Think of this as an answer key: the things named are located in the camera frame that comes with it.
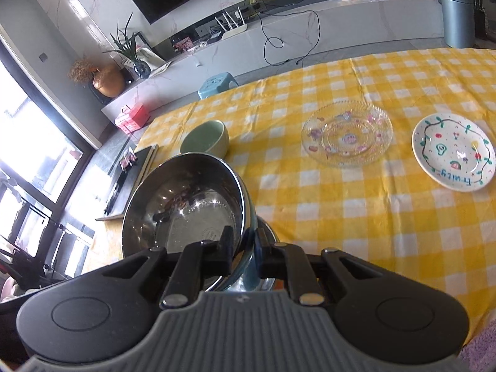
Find red box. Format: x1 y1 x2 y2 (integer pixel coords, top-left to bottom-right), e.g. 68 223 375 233
115 104 151 133

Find white plate green wavy drawing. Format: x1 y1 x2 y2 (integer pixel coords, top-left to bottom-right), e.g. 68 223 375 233
411 113 496 191

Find copper vase with dried flowers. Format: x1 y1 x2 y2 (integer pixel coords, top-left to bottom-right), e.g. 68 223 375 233
69 59 126 98

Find light blue plastic stool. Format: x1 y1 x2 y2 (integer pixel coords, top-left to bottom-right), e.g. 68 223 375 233
198 72 238 100

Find yellow checkered tablecloth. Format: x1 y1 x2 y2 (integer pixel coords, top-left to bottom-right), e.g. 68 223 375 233
95 47 496 357

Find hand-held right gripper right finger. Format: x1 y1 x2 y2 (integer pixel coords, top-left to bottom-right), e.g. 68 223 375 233
254 229 384 306

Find white router with antennas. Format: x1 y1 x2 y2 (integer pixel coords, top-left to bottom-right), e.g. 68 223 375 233
214 8 249 40

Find black cable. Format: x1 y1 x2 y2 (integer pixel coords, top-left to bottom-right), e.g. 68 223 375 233
259 8 321 66

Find framed picture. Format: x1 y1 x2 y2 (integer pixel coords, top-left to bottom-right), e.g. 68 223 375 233
134 32 172 71

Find black framed board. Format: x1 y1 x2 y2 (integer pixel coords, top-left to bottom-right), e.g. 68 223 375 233
104 144 159 218

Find grey round trash can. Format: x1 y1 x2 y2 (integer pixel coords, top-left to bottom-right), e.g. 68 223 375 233
438 0 476 49

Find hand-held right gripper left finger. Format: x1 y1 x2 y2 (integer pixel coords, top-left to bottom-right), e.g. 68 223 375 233
100 225 237 311

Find pale green ceramic bowl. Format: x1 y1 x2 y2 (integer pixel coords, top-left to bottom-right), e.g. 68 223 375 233
179 120 230 159

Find stainless steel bowl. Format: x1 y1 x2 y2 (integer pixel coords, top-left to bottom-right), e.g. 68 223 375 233
252 217 280 291
122 153 256 293

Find large window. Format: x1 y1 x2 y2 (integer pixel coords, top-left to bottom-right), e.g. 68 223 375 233
0 31 97 280

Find purple fluffy rug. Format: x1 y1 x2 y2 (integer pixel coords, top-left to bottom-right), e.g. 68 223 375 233
459 325 496 372

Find clear glass patterned plate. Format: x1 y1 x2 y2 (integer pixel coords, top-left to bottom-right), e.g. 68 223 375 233
301 100 393 168

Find green plant in blue vase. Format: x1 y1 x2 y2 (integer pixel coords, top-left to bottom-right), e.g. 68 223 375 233
103 13 153 79

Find white marble TV cabinet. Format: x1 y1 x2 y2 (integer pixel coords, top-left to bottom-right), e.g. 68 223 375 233
101 0 446 125

